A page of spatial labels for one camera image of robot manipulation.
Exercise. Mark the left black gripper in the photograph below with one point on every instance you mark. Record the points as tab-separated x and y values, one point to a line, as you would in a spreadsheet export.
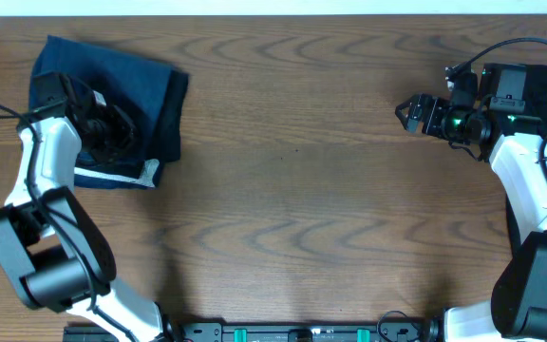
122	134

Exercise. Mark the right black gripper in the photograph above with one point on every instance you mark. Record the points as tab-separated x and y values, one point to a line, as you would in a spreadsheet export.
438	106

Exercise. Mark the blue denim shorts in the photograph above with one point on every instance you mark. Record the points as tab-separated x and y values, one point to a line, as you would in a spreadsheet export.
88	62

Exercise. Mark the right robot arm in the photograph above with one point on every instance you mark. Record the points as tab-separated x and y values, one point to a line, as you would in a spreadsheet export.
510	143

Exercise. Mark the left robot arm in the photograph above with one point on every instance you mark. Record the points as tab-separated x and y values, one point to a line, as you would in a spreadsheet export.
52	252

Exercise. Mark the folded black garment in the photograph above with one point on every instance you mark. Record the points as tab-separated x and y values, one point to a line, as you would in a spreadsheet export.
153	100

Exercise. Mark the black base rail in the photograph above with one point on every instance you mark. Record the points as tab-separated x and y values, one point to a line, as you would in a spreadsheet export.
390	329

